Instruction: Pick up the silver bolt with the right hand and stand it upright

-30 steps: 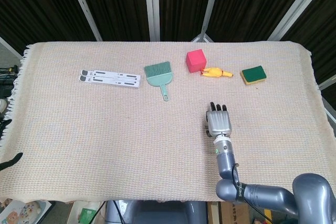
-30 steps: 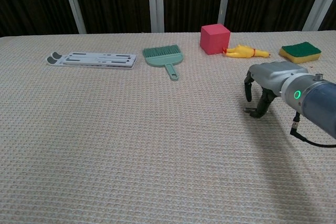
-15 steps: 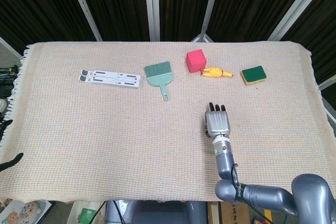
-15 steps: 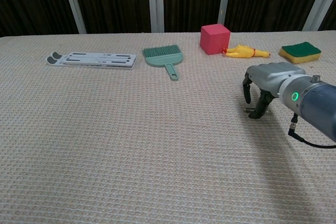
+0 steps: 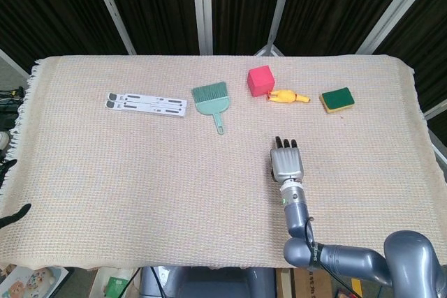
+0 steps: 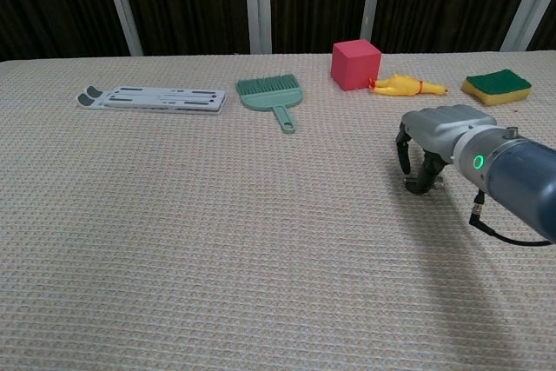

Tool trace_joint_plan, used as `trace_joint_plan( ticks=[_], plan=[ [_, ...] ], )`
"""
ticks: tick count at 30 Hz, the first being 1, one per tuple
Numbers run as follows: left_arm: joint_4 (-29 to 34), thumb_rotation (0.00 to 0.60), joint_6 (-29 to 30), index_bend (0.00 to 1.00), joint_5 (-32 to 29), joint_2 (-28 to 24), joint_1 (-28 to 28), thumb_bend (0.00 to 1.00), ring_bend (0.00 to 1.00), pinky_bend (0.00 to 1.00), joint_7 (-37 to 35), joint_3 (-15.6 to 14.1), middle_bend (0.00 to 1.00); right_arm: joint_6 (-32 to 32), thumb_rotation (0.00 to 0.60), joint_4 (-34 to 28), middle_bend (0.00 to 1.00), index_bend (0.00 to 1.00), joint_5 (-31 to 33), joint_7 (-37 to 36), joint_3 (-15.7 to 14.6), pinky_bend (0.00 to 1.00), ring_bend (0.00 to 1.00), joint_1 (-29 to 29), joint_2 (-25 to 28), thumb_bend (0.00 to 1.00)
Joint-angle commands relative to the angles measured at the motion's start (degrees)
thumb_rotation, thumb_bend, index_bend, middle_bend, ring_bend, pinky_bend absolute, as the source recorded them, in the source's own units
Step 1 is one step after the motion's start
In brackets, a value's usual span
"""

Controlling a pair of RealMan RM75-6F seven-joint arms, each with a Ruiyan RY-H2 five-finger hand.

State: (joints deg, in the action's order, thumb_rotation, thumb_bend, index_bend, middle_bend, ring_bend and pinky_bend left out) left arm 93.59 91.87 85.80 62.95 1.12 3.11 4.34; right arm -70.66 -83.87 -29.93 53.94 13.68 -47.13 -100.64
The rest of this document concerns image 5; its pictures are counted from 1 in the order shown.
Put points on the green and yellow sponge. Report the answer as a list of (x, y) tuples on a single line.
[(337, 99)]

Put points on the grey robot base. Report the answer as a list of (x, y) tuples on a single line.
[(209, 284)]

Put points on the brown cardboard box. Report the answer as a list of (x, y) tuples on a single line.
[(307, 285)]

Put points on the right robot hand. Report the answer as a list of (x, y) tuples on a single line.
[(287, 163)]

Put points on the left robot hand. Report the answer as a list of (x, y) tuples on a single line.
[(14, 216)]

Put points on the red foam cube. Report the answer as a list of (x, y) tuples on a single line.
[(260, 81)]

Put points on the green hand brush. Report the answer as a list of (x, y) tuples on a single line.
[(211, 104)]

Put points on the yellow rubber chicken toy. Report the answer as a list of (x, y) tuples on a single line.
[(286, 96)]

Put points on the white folding laptop stand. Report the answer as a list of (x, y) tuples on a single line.
[(146, 104)]

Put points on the white frame post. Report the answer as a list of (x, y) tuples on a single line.
[(203, 8), (12, 62), (111, 8), (398, 5), (436, 109), (279, 5)]

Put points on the beige woven tablecloth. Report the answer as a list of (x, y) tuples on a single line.
[(139, 190)]

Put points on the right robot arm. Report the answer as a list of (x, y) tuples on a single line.
[(297, 214)]

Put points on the dark pleated curtain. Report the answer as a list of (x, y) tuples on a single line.
[(157, 5)]

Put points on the colourful picture book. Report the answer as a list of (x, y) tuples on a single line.
[(28, 284)]

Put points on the small green box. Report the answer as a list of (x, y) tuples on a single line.
[(117, 287)]

